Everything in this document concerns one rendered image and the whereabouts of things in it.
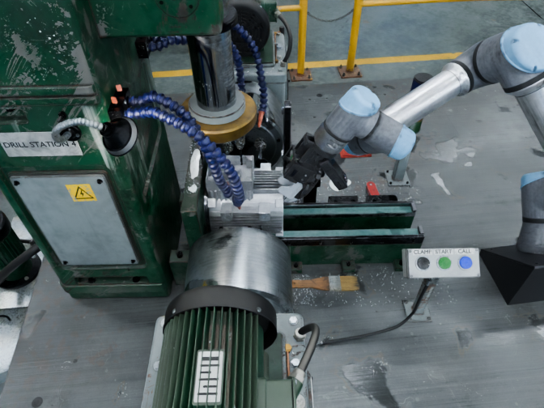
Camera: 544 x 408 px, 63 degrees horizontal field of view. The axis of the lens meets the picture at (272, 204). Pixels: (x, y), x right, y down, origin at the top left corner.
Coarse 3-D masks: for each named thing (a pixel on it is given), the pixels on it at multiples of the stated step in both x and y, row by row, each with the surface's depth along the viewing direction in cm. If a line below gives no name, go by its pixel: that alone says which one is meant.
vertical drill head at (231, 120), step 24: (192, 48) 88; (216, 48) 87; (192, 72) 94; (216, 72) 91; (192, 96) 102; (216, 96) 95; (240, 96) 102; (216, 120) 97; (240, 120) 100; (240, 144) 104
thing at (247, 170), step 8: (232, 160) 121; (248, 160) 119; (208, 168) 117; (240, 168) 119; (248, 168) 121; (208, 176) 115; (224, 176) 117; (240, 176) 118; (248, 176) 114; (208, 184) 114; (248, 184) 114; (208, 192) 117; (216, 192) 116; (248, 192) 116
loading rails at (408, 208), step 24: (288, 216) 136; (312, 216) 136; (336, 216) 136; (360, 216) 136; (384, 216) 137; (408, 216) 137; (288, 240) 128; (312, 240) 128; (336, 240) 129; (360, 240) 129; (384, 240) 129; (408, 240) 129; (312, 264) 137
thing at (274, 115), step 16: (256, 96) 136; (272, 96) 142; (272, 112) 136; (256, 128) 133; (272, 128) 134; (224, 144) 134; (256, 144) 135; (272, 144) 138; (256, 160) 142; (272, 160) 143
